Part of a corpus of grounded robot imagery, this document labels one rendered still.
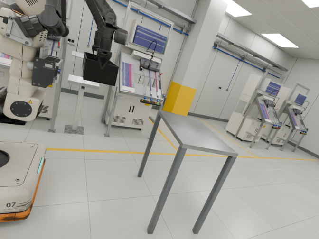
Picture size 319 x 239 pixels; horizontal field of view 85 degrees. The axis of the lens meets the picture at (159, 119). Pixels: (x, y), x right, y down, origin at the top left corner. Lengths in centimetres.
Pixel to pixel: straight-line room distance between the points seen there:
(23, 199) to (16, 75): 74
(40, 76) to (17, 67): 13
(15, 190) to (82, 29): 348
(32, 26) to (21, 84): 35
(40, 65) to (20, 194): 77
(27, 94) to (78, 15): 321
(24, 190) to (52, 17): 99
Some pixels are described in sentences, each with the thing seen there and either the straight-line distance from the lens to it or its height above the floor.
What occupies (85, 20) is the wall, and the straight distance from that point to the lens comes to 432.
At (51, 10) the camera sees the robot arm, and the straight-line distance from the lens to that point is 106.
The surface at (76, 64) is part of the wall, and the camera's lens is 434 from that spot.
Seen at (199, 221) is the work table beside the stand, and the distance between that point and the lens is 168.
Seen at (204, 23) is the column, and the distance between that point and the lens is 472.
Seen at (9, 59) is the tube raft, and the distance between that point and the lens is 250.
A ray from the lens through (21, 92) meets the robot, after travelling 128.
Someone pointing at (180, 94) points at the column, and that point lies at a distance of 461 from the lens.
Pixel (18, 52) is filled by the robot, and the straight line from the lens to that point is 127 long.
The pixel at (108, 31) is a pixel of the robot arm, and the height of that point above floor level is 129.
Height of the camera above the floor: 121
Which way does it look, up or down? 17 degrees down
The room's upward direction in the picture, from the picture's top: 18 degrees clockwise
